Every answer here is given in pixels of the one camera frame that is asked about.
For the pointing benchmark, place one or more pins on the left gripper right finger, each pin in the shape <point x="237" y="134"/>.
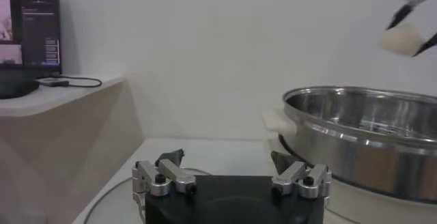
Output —
<point x="293" y="174"/>

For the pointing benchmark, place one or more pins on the small grey external drive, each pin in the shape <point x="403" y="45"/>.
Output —
<point x="53" y="82"/>

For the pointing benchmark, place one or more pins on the black computer mouse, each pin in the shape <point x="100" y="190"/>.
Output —
<point x="17" y="88"/>

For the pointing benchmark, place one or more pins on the stainless steel steamer basket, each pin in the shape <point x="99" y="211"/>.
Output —
<point x="358" y="157"/>

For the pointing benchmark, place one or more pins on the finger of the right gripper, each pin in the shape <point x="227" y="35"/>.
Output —
<point x="428" y="45"/>
<point x="406" y="10"/>

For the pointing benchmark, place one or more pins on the white steamed baozi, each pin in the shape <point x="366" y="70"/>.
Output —
<point x="401" y="39"/>

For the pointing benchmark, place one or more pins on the black laptop with dark screen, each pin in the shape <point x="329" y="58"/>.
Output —
<point x="34" y="27"/>

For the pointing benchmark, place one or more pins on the white electric cooker pot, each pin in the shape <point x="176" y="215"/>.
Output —
<point x="375" y="208"/>

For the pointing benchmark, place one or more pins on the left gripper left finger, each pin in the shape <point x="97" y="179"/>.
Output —
<point x="177" y="175"/>

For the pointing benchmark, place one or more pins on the white side table with mouse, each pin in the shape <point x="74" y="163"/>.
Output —
<point x="51" y="99"/>

